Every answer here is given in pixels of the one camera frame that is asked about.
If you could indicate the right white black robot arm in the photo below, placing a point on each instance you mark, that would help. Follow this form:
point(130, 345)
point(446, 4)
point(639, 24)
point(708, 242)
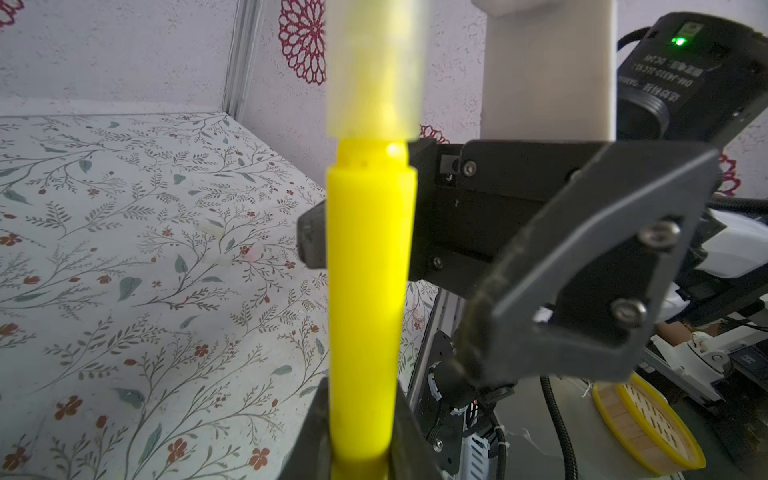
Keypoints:
point(688, 77)

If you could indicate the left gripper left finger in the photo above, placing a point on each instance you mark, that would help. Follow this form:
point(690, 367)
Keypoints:
point(311, 455)

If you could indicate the yellow highlighter pen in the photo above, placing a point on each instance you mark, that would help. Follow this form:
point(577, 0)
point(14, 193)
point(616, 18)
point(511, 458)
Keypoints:
point(370, 205)

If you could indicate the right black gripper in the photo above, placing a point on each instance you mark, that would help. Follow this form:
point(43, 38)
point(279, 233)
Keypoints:
point(587, 262)

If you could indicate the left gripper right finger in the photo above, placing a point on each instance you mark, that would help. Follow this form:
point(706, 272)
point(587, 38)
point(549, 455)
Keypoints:
point(410, 457)

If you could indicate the yellow rimmed bamboo basket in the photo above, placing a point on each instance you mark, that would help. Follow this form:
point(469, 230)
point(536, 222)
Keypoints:
point(646, 426)

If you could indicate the translucent pen cap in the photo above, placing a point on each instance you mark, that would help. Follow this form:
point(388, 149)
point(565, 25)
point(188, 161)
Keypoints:
point(375, 57)

